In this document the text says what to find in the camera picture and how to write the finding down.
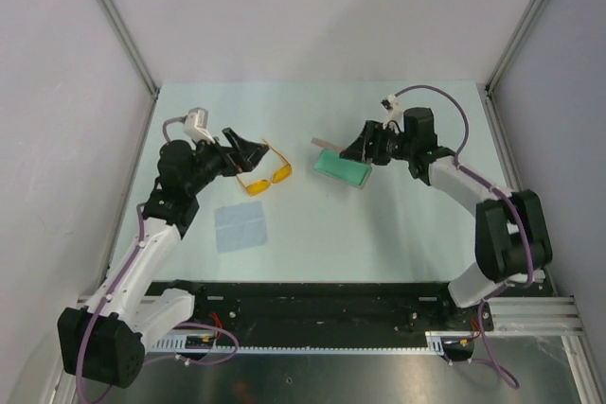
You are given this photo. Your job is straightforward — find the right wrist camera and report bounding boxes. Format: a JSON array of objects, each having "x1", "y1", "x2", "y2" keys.
[{"x1": 381, "y1": 95, "x2": 403, "y2": 128}]

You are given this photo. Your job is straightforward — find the right aluminium frame post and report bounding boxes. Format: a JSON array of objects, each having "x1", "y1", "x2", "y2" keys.
[{"x1": 485, "y1": 0, "x2": 549, "y2": 96}]

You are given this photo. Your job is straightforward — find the aluminium frame post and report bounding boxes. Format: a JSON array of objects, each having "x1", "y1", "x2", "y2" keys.
[
  {"x1": 96, "y1": 0, "x2": 160, "y2": 101},
  {"x1": 485, "y1": 0, "x2": 549, "y2": 96}
]

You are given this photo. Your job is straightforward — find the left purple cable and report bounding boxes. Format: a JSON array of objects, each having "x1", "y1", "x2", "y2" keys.
[{"x1": 75, "y1": 114, "x2": 241, "y2": 403}]

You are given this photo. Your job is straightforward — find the blue cleaning cloth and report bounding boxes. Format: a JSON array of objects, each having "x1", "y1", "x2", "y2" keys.
[{"x1": 214, "y1": 202, "x2": 268, "y2": 254}]

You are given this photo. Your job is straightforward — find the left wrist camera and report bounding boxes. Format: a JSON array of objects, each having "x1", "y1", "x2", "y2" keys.
[{"x1": 184, "y1": 108, "x2": 215, "y2": 144}]

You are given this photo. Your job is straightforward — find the grey slotted cable duct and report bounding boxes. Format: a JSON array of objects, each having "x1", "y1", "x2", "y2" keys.
[{"x1": 151, "y1": 331, "x2": 474, "y2": 357}]

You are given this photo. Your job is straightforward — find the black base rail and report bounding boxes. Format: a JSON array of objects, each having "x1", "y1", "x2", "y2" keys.
[{"x1": 147, "y1": 280, "x2": 493, "y2": 350}]

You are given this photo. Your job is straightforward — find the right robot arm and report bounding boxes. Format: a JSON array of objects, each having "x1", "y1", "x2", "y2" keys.
[{"x1": 340, "y1": 108, "x2": 553, "y2": 329}]

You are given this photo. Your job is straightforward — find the orange sunglasses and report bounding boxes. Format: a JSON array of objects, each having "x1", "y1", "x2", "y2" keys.
[{"x1": 236, "y1": 139, "x2": 293, "y2": 197}]

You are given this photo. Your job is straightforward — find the left aluminium frame post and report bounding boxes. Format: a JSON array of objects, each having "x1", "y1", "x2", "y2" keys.
[{"x1": 96, "y1": 0, "x2": 160, "y2": 101}]

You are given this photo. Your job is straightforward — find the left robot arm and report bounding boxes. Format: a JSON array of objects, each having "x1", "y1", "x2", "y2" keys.
[{"x1": 58, "y1": 128, "x2": 269, "y2": 388}]

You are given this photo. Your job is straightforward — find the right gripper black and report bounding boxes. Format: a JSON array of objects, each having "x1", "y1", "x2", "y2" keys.
[{"x1": 341, "y1": 120, "x2": 416, "y2": 166}]

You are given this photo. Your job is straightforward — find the grey glasses case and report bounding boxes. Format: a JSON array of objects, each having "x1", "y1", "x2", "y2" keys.
[{"x1": 312, "y1": 137, "x2": 372, "y2": 189}]

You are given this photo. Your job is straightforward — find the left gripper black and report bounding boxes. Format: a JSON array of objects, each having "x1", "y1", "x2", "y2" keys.
[{"x1": 185, "y1": 128, "x2": 267, "y2": 195}]

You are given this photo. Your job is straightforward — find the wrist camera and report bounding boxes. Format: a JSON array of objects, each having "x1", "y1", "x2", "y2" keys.
[
  {"x1": 184, "y1": 108, "x2": 215, "y2": 144},
  {"x1": 381, "y1": 95, "x2": 403, "y2": 128}
]

